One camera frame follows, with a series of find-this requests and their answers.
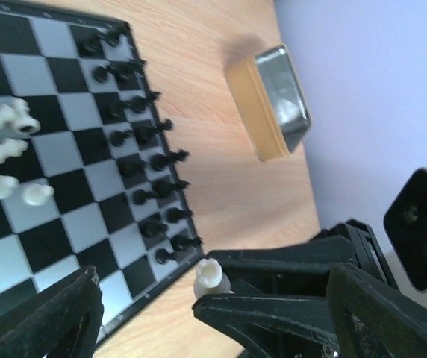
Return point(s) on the row of black chess pieces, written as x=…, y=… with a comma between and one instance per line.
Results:
x=128, y=164

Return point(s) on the white rook chess piece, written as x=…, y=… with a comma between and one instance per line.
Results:
x=210, y=279

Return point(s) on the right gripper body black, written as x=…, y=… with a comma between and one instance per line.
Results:
x=303, y=269

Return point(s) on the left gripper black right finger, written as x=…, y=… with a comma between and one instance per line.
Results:
x=373, y=320

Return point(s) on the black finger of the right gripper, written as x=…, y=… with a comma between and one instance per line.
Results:
x=271, y=325

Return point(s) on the black grey chessboard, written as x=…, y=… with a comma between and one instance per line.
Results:
x=51, y=225

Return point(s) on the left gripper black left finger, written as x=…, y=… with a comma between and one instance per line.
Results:
x=63, y=320

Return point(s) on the gold metal tin box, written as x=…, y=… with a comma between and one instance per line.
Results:
x=269, y=98

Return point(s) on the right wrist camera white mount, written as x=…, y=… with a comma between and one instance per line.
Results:
x=405, y=224

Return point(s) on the pile of white chess pieces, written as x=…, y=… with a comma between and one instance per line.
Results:
x=16, y=117

